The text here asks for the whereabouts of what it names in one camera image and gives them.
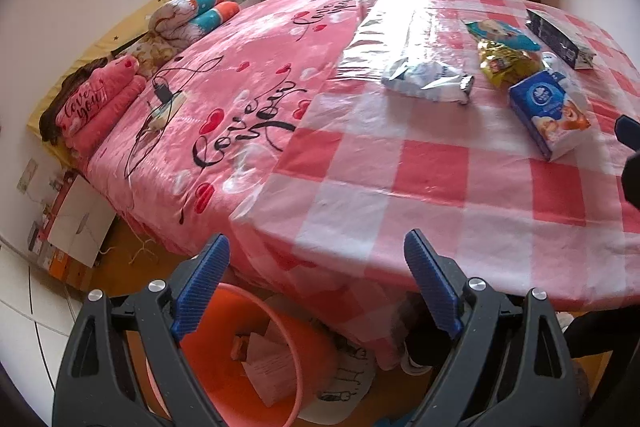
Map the white power strip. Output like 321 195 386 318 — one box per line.
142 92 188 132

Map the yellow starred cloth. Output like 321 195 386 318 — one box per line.
26 0 183 168

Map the blue tissue pack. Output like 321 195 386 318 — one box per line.
509 69 593 162

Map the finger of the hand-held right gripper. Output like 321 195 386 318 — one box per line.
615 114 640 152
622 151 640 210

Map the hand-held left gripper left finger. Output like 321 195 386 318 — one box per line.
52 233 232 427

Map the dark blue carton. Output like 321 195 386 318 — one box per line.
526 8 596 70

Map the rolled colourful quilt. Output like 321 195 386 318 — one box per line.
150 0 242 52

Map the cartoon printed snack packet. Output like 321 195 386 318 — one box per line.
465 19 543 52

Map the white shoe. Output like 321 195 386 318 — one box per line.
397 342 433 375

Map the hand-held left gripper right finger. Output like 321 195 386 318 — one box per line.
403 229 583 427

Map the yellow snack bag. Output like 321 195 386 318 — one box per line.
477 39 543 88

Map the golden floral pillow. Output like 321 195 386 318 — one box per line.
117 34 176 78

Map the dark brown cloth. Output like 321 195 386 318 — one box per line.
40 57 121 142

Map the folded pink lettered blanket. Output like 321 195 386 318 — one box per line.
55 57 148 152

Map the bed with pink blanket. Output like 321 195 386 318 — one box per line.
82 0 428 258

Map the white flat box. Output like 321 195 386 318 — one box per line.
47 179 118 268

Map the orange plastic bucket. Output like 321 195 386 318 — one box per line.
122 283 341 427

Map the wall socket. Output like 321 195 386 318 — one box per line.
17 158 38 194

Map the white printed plastic bag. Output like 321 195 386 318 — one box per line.
300 337 381 425

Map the orange cardboard box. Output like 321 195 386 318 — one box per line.
37 247 101 290

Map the black cable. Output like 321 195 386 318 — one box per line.
122 54 223 180

